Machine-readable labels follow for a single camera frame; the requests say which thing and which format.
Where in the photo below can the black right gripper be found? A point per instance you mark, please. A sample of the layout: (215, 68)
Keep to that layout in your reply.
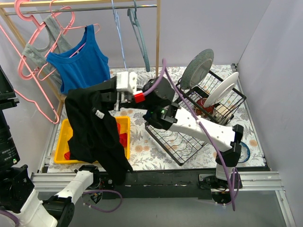
(107, 95)

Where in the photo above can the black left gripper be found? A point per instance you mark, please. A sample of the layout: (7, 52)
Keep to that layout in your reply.
(8, 151)

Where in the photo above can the blue tank top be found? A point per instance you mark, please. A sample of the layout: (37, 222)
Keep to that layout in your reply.
(82, 66)

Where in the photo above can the black tank top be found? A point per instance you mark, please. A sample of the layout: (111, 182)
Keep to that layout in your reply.
(87, 115)
(83, 148)

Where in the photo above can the grey-blue hanger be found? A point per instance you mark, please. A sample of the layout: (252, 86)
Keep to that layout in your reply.
(132, 14)

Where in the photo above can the light blue hanger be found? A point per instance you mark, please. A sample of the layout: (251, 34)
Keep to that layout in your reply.
(118, 28)

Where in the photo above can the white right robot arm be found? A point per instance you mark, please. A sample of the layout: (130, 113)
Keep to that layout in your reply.
(162, 113)

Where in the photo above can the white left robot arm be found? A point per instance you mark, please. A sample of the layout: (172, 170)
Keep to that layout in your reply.
(19, 200)

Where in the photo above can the grey tank top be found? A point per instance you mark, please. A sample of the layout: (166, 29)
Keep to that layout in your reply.
(38, 58)

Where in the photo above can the thick pink hanger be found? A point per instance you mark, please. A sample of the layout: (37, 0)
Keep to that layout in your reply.
(29, 49)

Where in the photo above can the yellow plastic tray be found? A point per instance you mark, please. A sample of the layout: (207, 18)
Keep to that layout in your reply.
(66, 133)

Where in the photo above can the grey patterned plate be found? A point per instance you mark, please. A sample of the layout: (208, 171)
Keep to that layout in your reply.
(197, 69)

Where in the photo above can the red bowl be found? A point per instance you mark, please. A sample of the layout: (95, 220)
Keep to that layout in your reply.
(199, 112)

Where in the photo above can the wooden clothes rack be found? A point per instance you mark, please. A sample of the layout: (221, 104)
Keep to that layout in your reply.
(13, 8)

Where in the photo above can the floral table mat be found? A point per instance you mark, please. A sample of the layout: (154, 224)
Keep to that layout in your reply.
(147, 154)

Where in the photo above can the white plate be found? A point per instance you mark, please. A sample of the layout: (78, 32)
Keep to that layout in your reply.
(222, 88)

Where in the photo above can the cream bowl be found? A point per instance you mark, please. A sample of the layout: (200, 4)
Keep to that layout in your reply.
(222, 115)

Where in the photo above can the blue white porcelain bowl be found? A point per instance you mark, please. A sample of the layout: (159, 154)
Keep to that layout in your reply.
(245, 153)

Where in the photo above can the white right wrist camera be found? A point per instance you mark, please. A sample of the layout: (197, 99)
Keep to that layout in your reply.
(126, 86)

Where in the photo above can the black wire dish rack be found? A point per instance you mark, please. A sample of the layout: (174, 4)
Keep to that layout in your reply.
(179, 146)

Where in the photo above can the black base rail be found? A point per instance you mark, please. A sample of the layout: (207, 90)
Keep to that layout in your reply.
(184, 183)

